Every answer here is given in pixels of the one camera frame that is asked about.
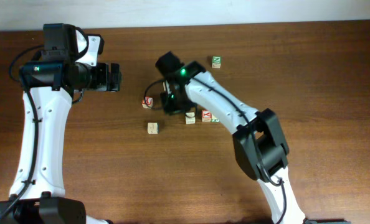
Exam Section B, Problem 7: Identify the red y block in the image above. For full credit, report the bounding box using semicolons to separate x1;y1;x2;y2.
201;110;212;123
141;96;154;109

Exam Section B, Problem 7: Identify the wooden block yellow side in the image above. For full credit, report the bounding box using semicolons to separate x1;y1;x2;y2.
147;123;159;134

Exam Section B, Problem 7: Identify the wooden block green A side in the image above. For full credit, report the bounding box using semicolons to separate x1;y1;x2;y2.
211;114;219;123

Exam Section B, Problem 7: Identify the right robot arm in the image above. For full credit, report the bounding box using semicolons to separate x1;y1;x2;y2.
155;52;312;224

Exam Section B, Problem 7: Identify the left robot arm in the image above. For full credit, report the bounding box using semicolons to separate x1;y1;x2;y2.
0;23;121;224

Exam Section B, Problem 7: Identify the green N wooden block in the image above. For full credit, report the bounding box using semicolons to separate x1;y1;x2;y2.
212;56;222;68

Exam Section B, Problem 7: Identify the right camera cable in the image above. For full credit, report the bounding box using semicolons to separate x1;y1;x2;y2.
143;78;169;111

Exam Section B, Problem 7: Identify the camera cable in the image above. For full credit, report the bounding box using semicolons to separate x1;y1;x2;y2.
0;45;45;224
143;78;169;111

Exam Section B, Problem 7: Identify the left camera cable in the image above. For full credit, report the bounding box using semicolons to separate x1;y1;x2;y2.
0;45;45;224

